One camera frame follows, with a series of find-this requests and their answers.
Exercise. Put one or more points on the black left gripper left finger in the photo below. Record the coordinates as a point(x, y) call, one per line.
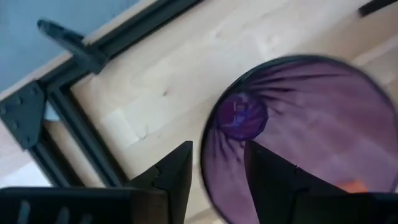
point(174, 177)

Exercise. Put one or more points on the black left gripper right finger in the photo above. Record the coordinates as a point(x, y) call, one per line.
point(273, 186)

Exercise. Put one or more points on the purple ribbed plastic tumbler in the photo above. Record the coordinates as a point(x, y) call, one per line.
point(326, 118)

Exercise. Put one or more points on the orange cloth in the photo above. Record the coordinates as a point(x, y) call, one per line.
point(353, 186)

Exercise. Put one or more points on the black aluminium table frame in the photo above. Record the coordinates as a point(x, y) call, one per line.
point(81, 124)

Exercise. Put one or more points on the black frame post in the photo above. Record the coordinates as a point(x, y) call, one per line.
point(71, 43)

